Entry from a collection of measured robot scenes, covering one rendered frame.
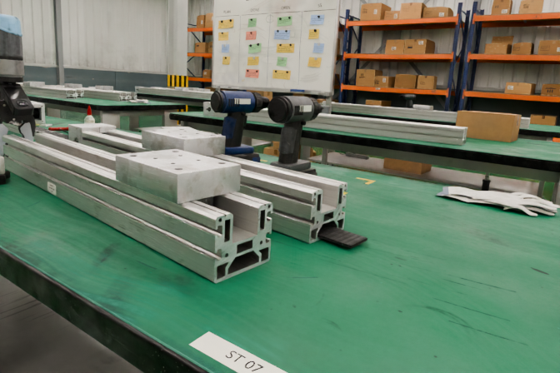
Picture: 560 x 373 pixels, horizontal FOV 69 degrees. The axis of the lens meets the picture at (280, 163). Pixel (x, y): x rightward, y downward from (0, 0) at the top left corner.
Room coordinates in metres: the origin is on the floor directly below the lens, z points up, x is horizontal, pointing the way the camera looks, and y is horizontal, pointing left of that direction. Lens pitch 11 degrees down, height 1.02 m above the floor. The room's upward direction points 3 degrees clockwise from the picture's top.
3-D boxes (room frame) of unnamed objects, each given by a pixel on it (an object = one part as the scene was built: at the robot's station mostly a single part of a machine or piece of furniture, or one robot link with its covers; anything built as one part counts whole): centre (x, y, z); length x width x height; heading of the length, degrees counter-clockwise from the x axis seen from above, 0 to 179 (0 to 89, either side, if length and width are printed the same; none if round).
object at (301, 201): (0.90, 0.22, 0.82); 0.80 x 0.10 x 0.09; 49
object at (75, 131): (1.18, 0.56, 0.83); 0.12 x 0.09 x 0.10; 139
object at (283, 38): (4.22, 0.16, 0.97); 1.50 x 0.50 x 1.95; 56
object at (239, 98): (1.14, 0.10, 0.89); 0.20 x 0.08 x 0.22; 128
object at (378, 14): (10.57, -2.87, 1.58); 2.83 x 0.98 x 3.15; 56
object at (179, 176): (0.59, 0.15, 0.87); 0.16 x 0.11 x 0.07; 49
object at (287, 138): (0.96, -0.04, 0.89); 0.20 x 0.08 x 0.22; 145
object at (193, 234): (0.76, 0.34, 0.82); 0.80 x 0.10 x 0.09; 49
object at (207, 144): (0.90, 0.22, 0.87); 0.16 x 0.11 x 0.07; 49
